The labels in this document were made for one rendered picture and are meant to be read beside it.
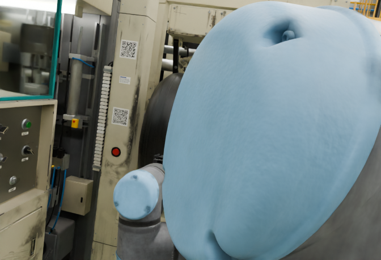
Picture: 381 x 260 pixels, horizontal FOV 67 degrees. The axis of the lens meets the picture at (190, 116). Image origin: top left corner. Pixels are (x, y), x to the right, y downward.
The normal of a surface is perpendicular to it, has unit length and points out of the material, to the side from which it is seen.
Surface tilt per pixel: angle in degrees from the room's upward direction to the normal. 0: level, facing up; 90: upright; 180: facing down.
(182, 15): 90
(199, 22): 90
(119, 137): 90
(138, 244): 81
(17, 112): 90
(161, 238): 45
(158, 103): 58
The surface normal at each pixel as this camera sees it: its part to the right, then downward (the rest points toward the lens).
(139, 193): -0.16, -0.11
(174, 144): -0.92, -0.19
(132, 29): -0.18, 0.10
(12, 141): 0.97, 0.17
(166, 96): -0.04, -0.57
